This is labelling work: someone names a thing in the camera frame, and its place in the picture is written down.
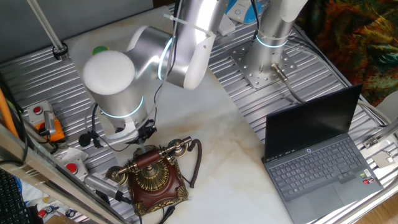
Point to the silver robot mounting plate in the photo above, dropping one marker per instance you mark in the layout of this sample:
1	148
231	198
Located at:
245	63

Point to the silver metal bracket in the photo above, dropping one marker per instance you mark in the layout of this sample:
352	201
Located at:
381	135

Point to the brown gold rotary phone base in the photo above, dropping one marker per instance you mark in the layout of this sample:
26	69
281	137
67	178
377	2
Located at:
155	193

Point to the aluminium frame bar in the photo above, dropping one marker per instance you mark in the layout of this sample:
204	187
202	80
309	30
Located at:
46	174

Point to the small silver camera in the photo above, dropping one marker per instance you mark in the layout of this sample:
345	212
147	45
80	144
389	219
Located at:
49	123

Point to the small blue trinket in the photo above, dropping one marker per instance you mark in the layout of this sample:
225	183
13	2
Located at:
71	212

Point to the white power strip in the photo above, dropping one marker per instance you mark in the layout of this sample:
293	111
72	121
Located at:
227	27

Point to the small red cap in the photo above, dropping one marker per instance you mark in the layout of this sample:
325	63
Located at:
42	213

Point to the black pole clamp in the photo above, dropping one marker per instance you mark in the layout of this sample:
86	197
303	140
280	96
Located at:
60	51

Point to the white crumpled tissue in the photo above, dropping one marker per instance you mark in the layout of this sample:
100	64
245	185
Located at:
73	153

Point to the orange emergency stop box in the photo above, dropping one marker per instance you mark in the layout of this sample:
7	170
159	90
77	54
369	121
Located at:
59	132

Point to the white chair back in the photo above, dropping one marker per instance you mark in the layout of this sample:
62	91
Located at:
390	107

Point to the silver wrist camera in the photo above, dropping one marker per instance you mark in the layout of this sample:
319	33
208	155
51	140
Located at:
122	135

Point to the grey box red button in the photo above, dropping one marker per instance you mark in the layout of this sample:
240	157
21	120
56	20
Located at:
36	111

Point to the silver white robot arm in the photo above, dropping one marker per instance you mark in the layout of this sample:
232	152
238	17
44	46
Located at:
118	87

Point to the green button yellow box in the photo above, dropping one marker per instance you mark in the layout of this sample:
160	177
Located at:
99	49

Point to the silver metal pole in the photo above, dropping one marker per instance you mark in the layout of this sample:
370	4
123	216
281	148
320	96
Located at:
45	25

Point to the black keyboard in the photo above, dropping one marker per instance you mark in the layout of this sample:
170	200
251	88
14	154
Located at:
12	202

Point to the colourful patterned cloth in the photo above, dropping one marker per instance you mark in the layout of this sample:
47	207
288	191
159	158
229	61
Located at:
357	40

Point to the brown gold phone handset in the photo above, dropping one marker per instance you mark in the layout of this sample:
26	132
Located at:
147	158

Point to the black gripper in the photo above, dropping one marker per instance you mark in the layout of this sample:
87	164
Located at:
146	130

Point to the blue white round device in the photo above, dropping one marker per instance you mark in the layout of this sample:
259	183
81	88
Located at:
241	12

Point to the small square metal plate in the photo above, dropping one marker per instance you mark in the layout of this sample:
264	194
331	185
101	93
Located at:
382	159

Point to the white box red button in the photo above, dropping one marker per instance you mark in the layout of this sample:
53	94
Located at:
74	169

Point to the dark grey laptop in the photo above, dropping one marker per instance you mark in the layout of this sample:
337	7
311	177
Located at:
317	168

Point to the orange pole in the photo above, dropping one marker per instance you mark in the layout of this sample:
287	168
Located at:
5	113

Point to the ribbed silver camera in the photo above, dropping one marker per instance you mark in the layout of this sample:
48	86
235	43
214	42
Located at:
101	186

